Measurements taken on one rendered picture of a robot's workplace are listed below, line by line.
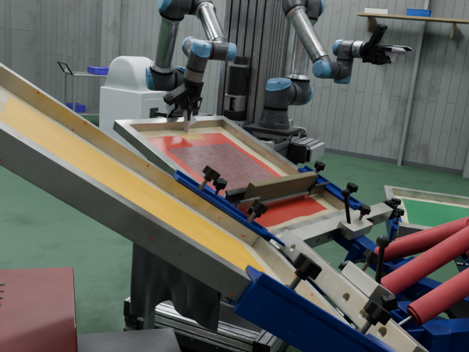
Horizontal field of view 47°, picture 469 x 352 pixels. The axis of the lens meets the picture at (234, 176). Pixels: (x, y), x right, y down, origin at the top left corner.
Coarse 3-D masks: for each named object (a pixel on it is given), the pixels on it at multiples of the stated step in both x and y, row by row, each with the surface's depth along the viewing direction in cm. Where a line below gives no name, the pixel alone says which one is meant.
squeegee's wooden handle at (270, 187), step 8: (288, 176) 188; (296, 176) 190; (304, 176) 193; (312, 176) 196; (248, 184) 174; (256, 184) 174; (264, 184) 176; (272, 184) 179; (280, 184) 183; (288, 184) 187; (296, 184) 190; (304, 184) 195; (312, 184) 199; (248, 192) 174; (256, 192) 174; (264, 192) 178; (272, 192) 182; (280, 192) 185; (288, 192) 190; (296, 192) 194
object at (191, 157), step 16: (160, 144) 203; (176, 144) 207; (192, 144) 212; (176, 160) 195; (192, 160) 199; (208, 160) 204; (224, 176) 196; (224, 192) 185; (272, 208) 186; (272, 224) 176
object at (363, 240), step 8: (336, 240) 171; (344, 240) 169; (352, 240) 167; (360, 240) 167; (368, 240) 169; (344, 248) 170; (360, 248) 166; (368, 248) 164; (360, 256) 166; (376, 264) 163
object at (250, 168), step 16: (208, 144) 217; (224, 144) 223; (224, 160) 209; (240, 160) 214; (256, 160) 219; (240, 176) 200; (256, 176) 205; (272, 176) 210; (288, 208) 190; (304, 208) 194; (320, 208) 198
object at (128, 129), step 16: (128, 128) 198; (144, 128) 207; (160, 128) 213; (176, 128) 220; (192, 128) 226; (224, 128) 238; (240, 128) 235; (144, 144) 190; (256, 144) 226; (160, 160) 185; (272, 160) 222; (288, 160) 220; (192, 176) 180; (352, 208) 199; (304, 224) 176
